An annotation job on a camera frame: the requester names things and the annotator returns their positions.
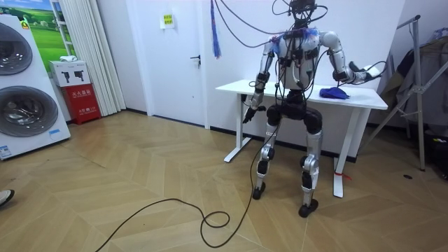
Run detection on hanging clothes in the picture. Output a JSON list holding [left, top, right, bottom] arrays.
[[379, 27, 448, 127]]

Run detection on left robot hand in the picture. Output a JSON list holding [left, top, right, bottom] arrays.
[[241, 104, 267, 125]]

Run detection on white washing machine tower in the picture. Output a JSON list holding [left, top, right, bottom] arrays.
[[0, 13, 72, 162]]

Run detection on yellow door sign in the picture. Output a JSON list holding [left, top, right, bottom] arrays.
[[160, 13, 176, 31]]

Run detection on robot body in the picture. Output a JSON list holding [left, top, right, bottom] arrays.
[[268, 0, 325, 122]]

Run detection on robot legs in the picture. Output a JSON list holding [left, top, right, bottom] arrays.
[[251, 104, 325, 218]]

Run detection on blue cloth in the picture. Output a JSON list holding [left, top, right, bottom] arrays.
[[318, 86, 351, 101]]

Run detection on white door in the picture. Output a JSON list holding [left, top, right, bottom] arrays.
[[131, 0, 208, 127]]

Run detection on green landscape wall poster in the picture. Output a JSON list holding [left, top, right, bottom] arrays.
[[0, 0, 76, 74]]

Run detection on white pleated curtain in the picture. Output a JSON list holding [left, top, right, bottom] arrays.
[[57, 0, 127, 118]]

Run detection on red fire equipment box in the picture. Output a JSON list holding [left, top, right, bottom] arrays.
[[61, 83, 103, 126]]

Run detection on cable bundle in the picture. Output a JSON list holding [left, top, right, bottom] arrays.
[[209, 0, 330, 60]]

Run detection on black floor cable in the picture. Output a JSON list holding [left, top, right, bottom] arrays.
[[94, 120, 281, 252]]

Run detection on black bin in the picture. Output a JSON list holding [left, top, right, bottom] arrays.
[[424, 129, 448, 180]]

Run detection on grey metal clothes rack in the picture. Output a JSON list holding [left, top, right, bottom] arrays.
[[360, 14, 448, 172]]

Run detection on white cardboard box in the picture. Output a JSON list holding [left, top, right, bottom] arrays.
[[48, 59, 92, 88]]

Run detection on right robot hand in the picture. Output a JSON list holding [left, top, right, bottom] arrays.
[[349, 60, 382, 83]]

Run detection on white desk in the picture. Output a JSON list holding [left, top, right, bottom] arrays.
[[215, 79, 389, 199]]

